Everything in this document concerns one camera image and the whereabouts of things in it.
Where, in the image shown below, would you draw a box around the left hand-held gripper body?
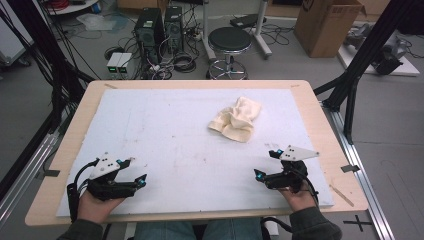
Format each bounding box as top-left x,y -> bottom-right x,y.
87,152 -> 138,202

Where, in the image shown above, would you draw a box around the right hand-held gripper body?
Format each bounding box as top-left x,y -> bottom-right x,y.
264,144 -> 320,194

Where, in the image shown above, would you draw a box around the cream patterned cloth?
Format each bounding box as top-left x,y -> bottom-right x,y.
207,96 -> 263,144

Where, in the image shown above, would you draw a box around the person's left hand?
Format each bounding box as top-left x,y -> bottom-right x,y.
77,190 -> 126,225

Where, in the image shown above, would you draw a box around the person's right hand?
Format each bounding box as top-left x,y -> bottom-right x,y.
279,186 -> 318,213

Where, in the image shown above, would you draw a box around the thin wooden stick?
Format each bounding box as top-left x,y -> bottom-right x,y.
329,184 -> 355,208

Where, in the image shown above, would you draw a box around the white foam board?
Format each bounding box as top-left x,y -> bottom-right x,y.
55,88 -> 335,218

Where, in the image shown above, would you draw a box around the person's legs in jeans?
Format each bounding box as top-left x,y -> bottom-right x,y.
133,218 -> 264,240

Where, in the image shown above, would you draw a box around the white power supply box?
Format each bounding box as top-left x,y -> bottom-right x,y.
106,52 -> 124,75
116,52 -> 133,75

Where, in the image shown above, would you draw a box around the black round stool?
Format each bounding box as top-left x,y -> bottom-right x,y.
205,26 -> 253,81

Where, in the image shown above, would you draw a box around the large black computer tower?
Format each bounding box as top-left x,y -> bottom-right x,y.
134,7 -> 166,64

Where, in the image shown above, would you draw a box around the brown cardboard box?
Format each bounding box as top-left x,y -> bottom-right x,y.
293,0 -> 368,59

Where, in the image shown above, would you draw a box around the black flat case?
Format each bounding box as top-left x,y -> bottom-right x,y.
229,13 -> 268,29

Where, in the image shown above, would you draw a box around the white metal stand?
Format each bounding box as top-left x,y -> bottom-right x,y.
199,0 -> 273,61

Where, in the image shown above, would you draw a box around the slim black computer tower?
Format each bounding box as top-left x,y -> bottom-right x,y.
163,5 -> 185,54

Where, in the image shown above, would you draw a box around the clear plastic sheet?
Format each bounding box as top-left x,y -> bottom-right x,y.
76,13 -> 129,33

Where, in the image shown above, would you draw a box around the grey and black machine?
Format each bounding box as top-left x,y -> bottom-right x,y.
344,23 -> 413,76

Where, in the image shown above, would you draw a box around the white floor platform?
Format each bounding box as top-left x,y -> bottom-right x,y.
337,44 -> 421,78

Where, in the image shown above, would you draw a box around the round white table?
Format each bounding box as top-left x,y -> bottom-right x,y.
44,0 -> 100,16

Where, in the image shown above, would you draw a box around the white panel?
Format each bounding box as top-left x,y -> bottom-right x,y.
0,8 -> 34,66

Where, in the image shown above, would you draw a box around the right hand-held gripper black cable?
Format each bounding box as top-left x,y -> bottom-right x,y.
296,174 -> 321,206

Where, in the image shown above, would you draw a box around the aluminium rail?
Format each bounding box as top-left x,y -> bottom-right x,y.
0,133 -> 59,221
321,101 -> 396,240

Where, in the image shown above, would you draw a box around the tangle of cables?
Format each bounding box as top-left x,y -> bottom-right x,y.
139,49 -> 174,81

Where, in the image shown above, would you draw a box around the coil of black cable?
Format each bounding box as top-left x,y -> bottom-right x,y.
173,53 -> 198,74

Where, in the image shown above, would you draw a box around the black metal frame with cables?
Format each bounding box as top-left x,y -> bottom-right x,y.
0,0 -> 98,134

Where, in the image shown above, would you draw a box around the black metal frame stand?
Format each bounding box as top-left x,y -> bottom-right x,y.
313,0 -> 424,145

